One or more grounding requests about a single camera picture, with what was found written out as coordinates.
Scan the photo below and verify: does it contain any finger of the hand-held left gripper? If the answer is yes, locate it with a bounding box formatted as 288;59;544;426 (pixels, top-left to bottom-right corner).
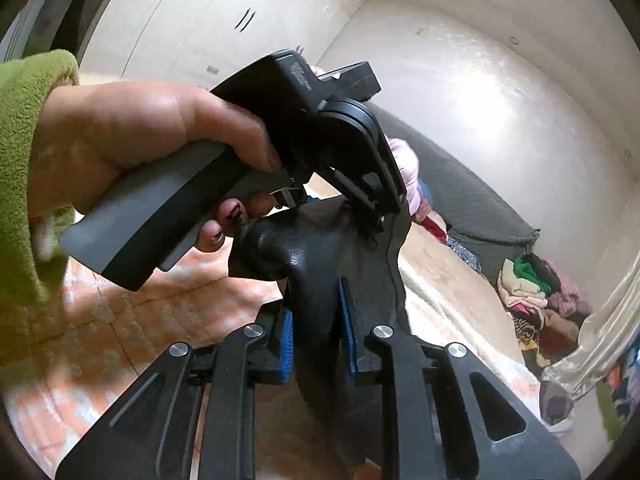
347;171;390;237

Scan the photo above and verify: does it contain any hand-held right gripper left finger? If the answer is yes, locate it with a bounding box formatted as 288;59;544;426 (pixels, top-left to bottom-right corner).
55;301;296;480

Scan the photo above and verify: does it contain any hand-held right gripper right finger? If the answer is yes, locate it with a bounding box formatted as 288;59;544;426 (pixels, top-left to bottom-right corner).
337;276;582;480

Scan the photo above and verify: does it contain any black leather jacket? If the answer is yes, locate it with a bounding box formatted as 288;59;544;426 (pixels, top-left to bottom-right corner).
227;194;414;480

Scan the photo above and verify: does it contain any person's left forearm green sleeve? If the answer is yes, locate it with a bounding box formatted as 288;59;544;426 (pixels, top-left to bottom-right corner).
0;49;82;368

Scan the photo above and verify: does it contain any pile of colourful clothes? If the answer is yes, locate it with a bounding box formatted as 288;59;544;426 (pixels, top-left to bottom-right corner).
496;252;597;367

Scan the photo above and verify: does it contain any bag of colourful clothes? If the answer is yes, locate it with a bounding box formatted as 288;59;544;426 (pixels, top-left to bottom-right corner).
539;379;577;433

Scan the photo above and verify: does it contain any person's left hand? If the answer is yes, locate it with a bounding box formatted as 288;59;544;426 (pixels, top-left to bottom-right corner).
29;81;284;254

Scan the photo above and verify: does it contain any pink quilt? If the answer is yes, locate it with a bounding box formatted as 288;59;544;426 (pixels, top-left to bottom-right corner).
309;64;422;217

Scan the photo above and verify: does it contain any red cloth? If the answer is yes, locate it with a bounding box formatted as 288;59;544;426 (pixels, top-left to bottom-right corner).
419;209;449;242

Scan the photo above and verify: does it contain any blue patterned pillow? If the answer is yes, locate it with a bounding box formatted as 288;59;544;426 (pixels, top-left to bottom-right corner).
444;236;482;272

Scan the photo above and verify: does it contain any beige bed sheet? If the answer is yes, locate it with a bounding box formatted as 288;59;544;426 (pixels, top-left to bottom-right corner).
306;180;527;363

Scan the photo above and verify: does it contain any grey headboard cushion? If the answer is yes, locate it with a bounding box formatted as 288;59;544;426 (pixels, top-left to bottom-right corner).
380;109;542;273

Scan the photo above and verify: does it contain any white glossy wardrobe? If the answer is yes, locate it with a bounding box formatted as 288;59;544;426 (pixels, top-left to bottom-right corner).
77;0;362;92

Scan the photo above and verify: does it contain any white orange patterned blanket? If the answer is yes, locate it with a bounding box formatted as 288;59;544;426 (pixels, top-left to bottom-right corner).
9;237;543;478

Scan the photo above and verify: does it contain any cream satin curtain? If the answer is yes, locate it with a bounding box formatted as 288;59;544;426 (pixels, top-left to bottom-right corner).
541;259;640;402

